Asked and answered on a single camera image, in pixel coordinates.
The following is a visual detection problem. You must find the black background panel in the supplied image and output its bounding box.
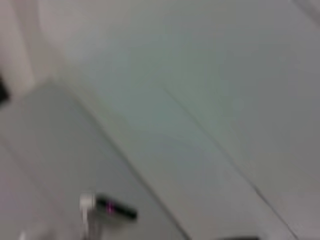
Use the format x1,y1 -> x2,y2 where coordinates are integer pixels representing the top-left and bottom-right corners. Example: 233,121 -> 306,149
0,74 -> 11,104

